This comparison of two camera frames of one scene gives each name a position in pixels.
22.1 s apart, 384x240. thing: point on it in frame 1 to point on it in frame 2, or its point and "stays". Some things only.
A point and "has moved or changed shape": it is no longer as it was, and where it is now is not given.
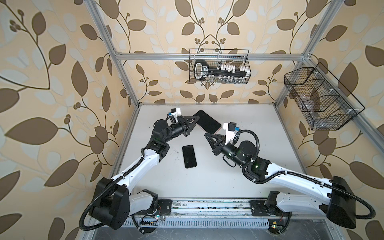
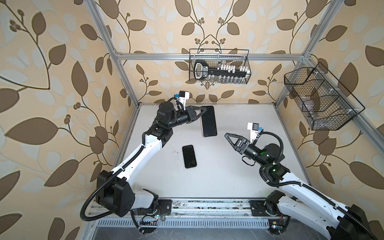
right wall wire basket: x=325 y=103 stays
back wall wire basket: x=219 y=66 stays
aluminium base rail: x=209 y=208 stays
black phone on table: x=189 y=156 stays
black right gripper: x=219 y=145 to x=242 y=145
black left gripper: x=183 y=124 to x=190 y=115
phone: x=207 y=122 has moved or changed shape
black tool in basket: x=202 y=71 stays
